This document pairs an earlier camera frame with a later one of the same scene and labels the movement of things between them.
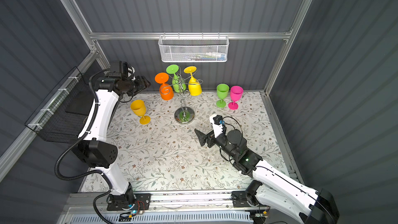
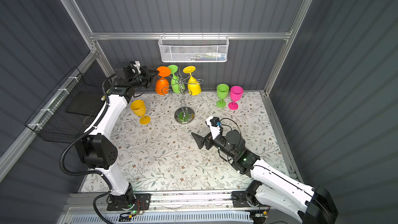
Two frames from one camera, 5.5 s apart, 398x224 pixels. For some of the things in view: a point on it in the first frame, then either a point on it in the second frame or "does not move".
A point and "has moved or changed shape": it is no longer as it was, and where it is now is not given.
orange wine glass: (166, 90) has moved or changed shape
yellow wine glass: (138, 107) does not move
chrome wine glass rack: (184, 114) does not move
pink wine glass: (236, 93) does not move
